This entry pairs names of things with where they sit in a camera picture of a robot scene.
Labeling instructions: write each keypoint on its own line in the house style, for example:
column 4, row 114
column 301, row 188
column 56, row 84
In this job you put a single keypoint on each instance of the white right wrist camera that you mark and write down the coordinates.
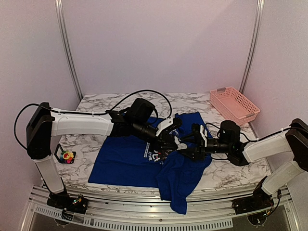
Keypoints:
column 198, row 132

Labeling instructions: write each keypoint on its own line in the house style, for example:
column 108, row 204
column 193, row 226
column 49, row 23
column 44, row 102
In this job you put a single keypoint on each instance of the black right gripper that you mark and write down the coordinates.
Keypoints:
column 198, row 146

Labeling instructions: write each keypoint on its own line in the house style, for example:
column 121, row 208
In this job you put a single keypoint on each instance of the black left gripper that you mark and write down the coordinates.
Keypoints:
column 164, row 138

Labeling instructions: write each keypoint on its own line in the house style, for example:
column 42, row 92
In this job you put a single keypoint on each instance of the aluminium corner post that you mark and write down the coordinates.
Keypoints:
column 67, row 50
column 253, row 45

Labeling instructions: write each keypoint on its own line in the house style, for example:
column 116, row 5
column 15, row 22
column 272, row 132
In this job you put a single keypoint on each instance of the left aluminium corner post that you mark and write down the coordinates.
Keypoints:
column 67, row 50

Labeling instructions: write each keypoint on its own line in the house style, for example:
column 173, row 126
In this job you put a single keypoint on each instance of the pink perforated plastic basket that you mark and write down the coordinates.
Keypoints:
column 234, row 106

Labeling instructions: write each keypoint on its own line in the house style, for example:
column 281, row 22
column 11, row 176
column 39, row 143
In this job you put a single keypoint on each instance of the right aluminium corner post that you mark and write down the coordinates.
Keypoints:
column 253, row 45

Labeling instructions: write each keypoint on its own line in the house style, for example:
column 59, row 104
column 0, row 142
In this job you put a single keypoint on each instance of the aluminium front rail frame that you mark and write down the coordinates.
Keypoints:
column 117, row 209

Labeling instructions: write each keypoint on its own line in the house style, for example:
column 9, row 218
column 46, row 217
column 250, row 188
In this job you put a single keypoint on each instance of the silver round brooch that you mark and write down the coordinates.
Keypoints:
column 180, row 146

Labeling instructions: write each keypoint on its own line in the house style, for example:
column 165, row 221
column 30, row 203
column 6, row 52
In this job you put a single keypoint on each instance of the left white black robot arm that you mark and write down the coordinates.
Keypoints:
column 47, row 123

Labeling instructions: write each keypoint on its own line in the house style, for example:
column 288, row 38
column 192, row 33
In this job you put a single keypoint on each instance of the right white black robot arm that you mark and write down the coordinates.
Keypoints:
column 293, row 138

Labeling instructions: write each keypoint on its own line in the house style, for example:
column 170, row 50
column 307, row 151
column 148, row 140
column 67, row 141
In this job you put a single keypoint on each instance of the blue printed t-shirt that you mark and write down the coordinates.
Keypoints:
column 130, row 161

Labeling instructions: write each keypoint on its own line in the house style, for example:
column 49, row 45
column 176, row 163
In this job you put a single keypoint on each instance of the black box with flower brooch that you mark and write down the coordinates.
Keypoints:
column 58, row 151

